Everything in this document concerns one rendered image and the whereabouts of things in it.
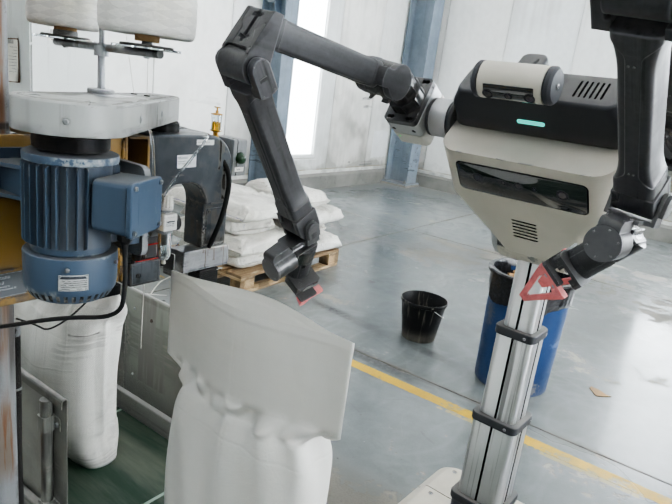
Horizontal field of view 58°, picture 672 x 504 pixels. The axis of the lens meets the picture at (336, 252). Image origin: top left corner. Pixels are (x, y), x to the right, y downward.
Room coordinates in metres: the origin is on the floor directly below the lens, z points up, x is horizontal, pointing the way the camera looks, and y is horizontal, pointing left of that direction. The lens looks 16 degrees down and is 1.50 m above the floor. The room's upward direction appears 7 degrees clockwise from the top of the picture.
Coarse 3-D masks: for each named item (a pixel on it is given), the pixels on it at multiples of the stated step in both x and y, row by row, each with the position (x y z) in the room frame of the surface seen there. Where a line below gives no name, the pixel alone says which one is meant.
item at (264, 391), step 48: (192, 288) 1.20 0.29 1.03; (192, 336) 1.19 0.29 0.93; (240, 336) 1.08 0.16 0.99; (288, 336) 1.04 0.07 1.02; (336, 336) 1.02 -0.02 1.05; (192, 384) 1.18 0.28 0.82; (240, 384) 1.07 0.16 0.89; (288, 384) 1.04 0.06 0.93; (336, 384) 1.01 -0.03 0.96; (192, 432) 1.13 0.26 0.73; (240, 432) 1.07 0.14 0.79; (288, 432) 1.03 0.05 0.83; (336, 432) 1.00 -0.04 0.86; (192, 480) 1.12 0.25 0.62; (240, 480) 1.04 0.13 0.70; (288, 480) 1.00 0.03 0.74
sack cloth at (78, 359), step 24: (24, 312) 1.52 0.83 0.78; (48, 312) 1.46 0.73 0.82; (72, 312) 1.42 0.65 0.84; (96, 312) 1.43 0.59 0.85; (120, 312) 1.48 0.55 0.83; (24, 336) 1.51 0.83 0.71; (48, 336) 1.44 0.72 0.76; (72, 336) 1.41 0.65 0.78; (96, 336) 1.44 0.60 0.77; (120, 336) 1.51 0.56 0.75; (24, 360) 1.51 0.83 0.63; (48, 360) 1.43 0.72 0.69; (72, 360) 1.42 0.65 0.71; (96, 360) 1.45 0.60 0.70; (48, 384) 1.43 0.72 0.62; (72, 384) 1.42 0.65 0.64; (96, 384) 1.45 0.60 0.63; (72, 408) 1.41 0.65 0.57; (96, 408) 1.45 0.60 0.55; (72, 432) 1.41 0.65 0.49; (96, 432) 1.44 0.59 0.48; (72, 456) 1.42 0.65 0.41; (96, 456) 1.43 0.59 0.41
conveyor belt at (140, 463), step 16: (128, 416) 1.69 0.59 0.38; (128, 432) 1.61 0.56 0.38; (144, 432) 1.62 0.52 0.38; (128, 448) 1.53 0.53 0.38; (144, 448) 1.54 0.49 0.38; (160, 448) 1.55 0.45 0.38; (112, 464) 1.45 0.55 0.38; (128, 464) 1.46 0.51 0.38; (144, 464) 1.47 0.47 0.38; (160, 464) 1.48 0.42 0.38; (80, 480) 1.37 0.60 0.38; (96, 480) 1.38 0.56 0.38; (112, 480) 1.38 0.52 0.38; (128, 480) 1.39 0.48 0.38; (144, 480) 1.40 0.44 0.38; (160, 480) 1.41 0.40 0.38; (80, 496) 1.31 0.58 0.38; (96, 496) 1.32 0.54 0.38; (112, 496) 1.32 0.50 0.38; (128, 496) 1.33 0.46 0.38; (144, 496) 1.34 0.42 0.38; (160, 496) 1.35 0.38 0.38
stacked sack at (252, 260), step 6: (180, 240) 4.33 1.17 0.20; (228, 258) 4.00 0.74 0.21; (234, 258) 3.99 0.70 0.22; (240, 258) 4.00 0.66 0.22; (246, 258) 4.04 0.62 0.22; (252, 258) 4.09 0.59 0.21; (258, 258) 4.13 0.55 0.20; (228, 264) 4.01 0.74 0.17; (234, 264) 3.97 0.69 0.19; (240, 264) 3.98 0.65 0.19; (246, 264) 4.01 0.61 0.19; (252, 264) 4.08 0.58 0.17
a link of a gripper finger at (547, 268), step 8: (552, 256) 0.98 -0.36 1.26; (544, 264) 0.96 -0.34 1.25; (552, 264) 0.97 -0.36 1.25; (536, 272) 0.97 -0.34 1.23; (544, 272) 0.96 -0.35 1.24; (552, 272) 0.95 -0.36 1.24; (536, 280) 0.98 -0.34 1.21; (552, 280) 0.95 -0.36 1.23; (560, 280) 0.95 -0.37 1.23; (528, 288) 0.98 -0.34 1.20; (552, 288) 0.96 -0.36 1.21; (560, 288) 0.95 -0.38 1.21; (520, 296) 1.00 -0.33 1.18; (528, 296) 0.99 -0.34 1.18; (536, 296) 0.98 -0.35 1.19; (544, 296) 0.96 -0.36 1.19; (552, 296) 0.95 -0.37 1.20; (560, 296) 0.94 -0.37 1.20
